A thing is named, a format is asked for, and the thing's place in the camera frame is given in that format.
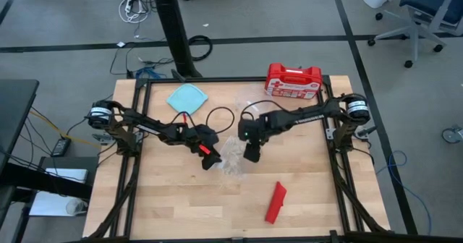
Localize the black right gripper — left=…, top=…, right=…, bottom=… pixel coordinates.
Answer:
left=237, top=113, right=273, bottom=163

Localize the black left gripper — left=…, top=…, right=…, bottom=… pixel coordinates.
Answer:
left=177, top=124, right=223, bottom=171

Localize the clear zip plastic bag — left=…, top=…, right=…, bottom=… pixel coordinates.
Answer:
left=216, top=136, right=251, bottom=179

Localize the red bandage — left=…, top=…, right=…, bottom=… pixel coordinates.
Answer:
left=264, top=181, right=288, bottom=225

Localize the light blue cloth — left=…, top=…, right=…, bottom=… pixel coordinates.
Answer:
left=166, top=82, right=209, bottom=116

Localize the red first aid kit case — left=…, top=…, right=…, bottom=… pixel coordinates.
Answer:
left=264, top=62, right=323, bottom=101

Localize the black tower fan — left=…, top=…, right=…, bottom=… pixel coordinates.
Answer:
left=150, top=0, right=203, bottom=80

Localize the black side stand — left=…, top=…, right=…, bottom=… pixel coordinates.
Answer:
left=38, top=155, right=99, bottom=200

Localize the clear plastic cup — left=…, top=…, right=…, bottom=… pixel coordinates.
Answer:
left=65, top=198, right=88, bottom=216

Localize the white flat device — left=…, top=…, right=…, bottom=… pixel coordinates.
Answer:
left=45, top=168, right=89, bottom=184

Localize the black power adapter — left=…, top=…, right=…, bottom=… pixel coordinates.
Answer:
left=51, top=137, right=72, bottom=158

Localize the white paper sheet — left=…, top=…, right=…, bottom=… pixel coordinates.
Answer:
left=28, top=191, right=89, bottom=218

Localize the grey caster wheel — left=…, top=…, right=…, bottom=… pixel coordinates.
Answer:
left=441, top=124, right=463, bottom=145

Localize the black desk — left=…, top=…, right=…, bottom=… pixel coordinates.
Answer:
left=0, top=79, right=40, bottom=171

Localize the white blue office chair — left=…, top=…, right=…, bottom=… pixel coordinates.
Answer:
left=367, top=0, right=463, bottom=69

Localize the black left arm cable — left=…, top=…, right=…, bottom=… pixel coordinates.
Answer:
left=172, top=106, right=235, bottom=135

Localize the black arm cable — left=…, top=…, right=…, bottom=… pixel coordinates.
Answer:
left=172, top=106, right=235, bottom=135
left=240, top=99, right=290, bottom=118

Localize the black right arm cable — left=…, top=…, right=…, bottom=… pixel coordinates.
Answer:
left=240, top=99, right=290, bottom=118

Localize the blue cable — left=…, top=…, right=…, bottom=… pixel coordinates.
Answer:
left=375, top=150, right=433, bottom=236
left=135, top=67, right=164, bottom=80

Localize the black coiled floor cable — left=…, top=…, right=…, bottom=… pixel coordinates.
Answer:
left=187, top=35, right=214, bottom=62

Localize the white power strip with cables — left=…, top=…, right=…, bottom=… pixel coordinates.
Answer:
left=118, top=0, right=151, bottom=25

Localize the yellow floor cable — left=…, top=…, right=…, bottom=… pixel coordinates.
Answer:
left=28, top=109, right=103, bottom=148

